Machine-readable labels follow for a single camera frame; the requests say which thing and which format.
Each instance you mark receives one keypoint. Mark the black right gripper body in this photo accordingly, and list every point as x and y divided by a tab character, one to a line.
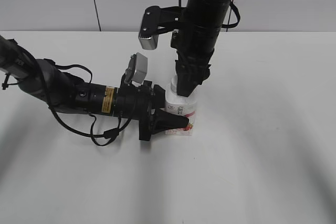
194	44

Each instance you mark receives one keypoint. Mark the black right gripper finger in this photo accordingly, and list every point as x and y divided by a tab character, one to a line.
186	78
203	72

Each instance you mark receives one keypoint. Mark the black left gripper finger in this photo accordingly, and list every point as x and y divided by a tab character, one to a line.
163	121

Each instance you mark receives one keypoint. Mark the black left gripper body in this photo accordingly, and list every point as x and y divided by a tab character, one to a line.
144	104

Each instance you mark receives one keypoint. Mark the white yili changqing yogurt bottle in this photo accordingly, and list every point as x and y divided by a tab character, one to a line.
179	105

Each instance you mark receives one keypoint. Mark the white bottle cap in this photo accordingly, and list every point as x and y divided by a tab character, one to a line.
173	84

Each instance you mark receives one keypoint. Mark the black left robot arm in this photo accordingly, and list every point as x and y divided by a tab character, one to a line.
60	90

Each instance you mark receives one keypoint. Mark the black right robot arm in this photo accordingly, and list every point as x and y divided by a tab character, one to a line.
206	13

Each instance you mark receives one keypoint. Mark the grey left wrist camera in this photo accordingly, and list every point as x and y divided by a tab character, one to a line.
137	69

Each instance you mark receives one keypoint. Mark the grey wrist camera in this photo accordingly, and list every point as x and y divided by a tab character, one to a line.
148	34
137	69

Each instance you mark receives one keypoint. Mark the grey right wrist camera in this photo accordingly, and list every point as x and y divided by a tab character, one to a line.
148	34

